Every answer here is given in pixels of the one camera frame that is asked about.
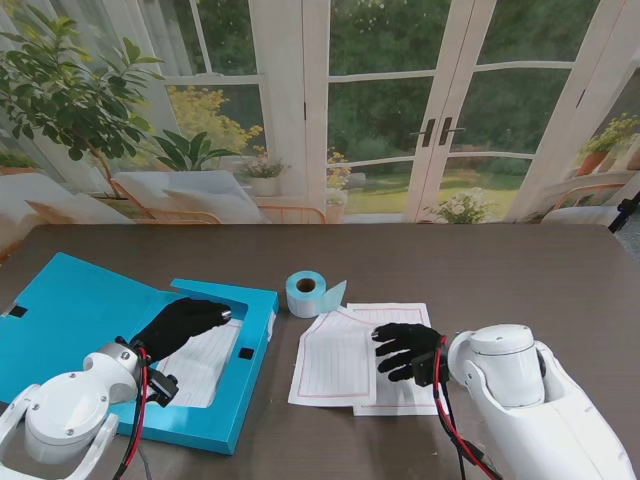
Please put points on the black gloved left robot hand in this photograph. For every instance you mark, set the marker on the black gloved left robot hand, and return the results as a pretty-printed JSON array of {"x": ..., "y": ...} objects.
[{"x": 180, "y": 325}]

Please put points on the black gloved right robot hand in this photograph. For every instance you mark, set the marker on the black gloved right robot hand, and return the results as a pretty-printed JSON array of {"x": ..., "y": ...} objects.
[{"x": 415, "y": 342}]

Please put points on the red lined paper sheet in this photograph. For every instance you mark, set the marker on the red lined paper sheet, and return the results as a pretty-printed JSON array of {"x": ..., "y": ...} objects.
[
  {"x": 335, "y": 360},
  {"x": 395, "y": 312},
  {"x": 205, "y": 365}
]

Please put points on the white peeled label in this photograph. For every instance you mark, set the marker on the white peeled label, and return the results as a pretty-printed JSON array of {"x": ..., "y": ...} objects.
[{"x": 271, "y": 325}]

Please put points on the blue file box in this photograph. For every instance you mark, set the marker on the blue file box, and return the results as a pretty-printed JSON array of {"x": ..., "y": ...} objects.
[{"x": 75, "y": 300}]

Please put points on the light blue label roll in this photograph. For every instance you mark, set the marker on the light blue label roll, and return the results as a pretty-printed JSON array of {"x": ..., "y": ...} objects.
[{"x": 305, "y": 295}]

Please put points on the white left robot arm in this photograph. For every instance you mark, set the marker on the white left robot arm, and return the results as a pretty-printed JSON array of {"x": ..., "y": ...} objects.
[{"x": 65, "y": 410}]

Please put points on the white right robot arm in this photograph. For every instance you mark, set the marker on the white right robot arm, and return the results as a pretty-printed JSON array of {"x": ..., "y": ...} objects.
[{"x": 530, "y": 400}]

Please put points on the black velcro patch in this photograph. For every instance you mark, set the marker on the black velcro patch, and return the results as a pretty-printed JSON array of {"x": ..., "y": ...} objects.
[
  {"x": 19, "y": 312},
  {"x": 245, "y": 354}
]

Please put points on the garden window backdrop banner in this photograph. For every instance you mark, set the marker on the garden window backdrop banner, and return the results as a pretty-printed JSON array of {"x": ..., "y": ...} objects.
[{"x": 380, "y": 125}]

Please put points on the black backdrop stand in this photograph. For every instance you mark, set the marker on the black backdrop stand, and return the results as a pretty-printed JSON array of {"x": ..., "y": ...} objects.
[{"x": 625, "y": 212}]

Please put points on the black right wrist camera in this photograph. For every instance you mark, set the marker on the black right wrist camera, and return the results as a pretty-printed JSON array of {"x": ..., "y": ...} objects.
[{"x": 423, "y": 370}]

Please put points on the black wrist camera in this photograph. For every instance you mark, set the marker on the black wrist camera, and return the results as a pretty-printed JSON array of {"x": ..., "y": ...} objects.
[
  {"x": 423, "y": 370},
  {"x": 162, "y": 387}
]

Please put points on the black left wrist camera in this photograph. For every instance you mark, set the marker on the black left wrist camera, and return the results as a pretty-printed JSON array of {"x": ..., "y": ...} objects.
[{"x": 162, "y": 387}]

